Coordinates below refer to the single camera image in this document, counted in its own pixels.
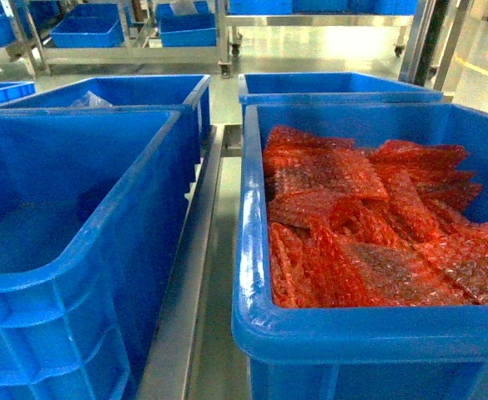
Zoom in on empty blue bin front left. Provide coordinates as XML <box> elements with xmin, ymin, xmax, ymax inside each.
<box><xmin>0</xmin><ymin>112</ymin><xmax>194</xmax><ymax>399</ymax></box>

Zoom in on blue bin rear left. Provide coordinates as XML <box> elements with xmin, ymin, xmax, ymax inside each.
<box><xmin>0</xmin><ymin>74</ymin><xmax>211</xmax><ymax>140</ymax></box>

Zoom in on blue bin rear right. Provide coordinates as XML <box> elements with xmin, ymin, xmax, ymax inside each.
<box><xmin>238</xmin><ymin>72</ymin><xmax>444</xmax><ymax>108</ymax></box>

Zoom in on red bubble wrap bags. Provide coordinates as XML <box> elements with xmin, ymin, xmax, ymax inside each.
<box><xmin>262</xmin><ymin>125</ymin><xmax>488</xmax><ymax>308</ymax></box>

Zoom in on blue bin with bubble wrap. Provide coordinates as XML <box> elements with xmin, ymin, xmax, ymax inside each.
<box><xmin>232</xmin><ymin>102</ymin><xmax>488</xmax><ymax>399</ymax></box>

